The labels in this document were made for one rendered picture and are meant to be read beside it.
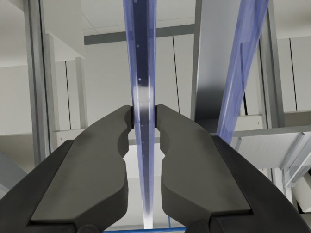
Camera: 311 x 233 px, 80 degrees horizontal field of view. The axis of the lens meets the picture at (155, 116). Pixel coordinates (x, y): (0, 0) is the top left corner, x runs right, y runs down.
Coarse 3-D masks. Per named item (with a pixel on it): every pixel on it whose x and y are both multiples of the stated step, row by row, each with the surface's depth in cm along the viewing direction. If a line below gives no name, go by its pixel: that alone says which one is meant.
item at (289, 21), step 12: (276, 0) 63; (288, 0) 64; (300, 0) 64; (276, 12) 71; (288, 12) 71; (300, 12) 72; (276, 24) 80; (288, 24) 81; (300, 24) 82; (288, 36) 94; (300, 36) 96
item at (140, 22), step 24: (144, 0) 8; (144, 24) 8; (144, 48) 9; (144, 72) 10; (144, 96) 11; (144, 120) 12; (144, 144) 14; (144, 168) 17; (144, 192) 20; (144, 216) 26
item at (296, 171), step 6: (306, 144) 22; (306, 150) 22; (300, 156) 23; (306, 156) 22; (294, 162) 24; (300, 162) 23; (306, 162) 23; (294, 168) 25; (300, 168) 24; (306, 168) 24; (288, 174) 26; (294, 174) 25; (300, 174) 25; (282, 180) 27; (288, 180) 26; (294, 180) 26; (288, 186) 27; (294, 186) 27
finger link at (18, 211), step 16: (64, 144) 8; (48, 160) 8; (32, 176) 7; (48, 176) 7; (16, 192) 6; (32, 192) 6; (0, 208) 6; (16, 208) 6; (32, 208) 6; (0, 224) 5; (16, 224) 5; (32, 224) 6; (48, 224) 6; (64, 224) 5
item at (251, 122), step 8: (256, 56) 68; (256, 64) 68; (256, 72) 69; (256, 80) 69; (256, 88) 70; (240, 112) 94; (288, 112) 69; (296, 112) 66; (304, 112) 65; (240, 120) 85; (248, 120) 77; (256, 120) 70; (288, 120) 66; (296, 120) 66; (304, 120) 65; (240, 128) 86; (248, 128) 78; (256, 128) 70; (296, 208) 65
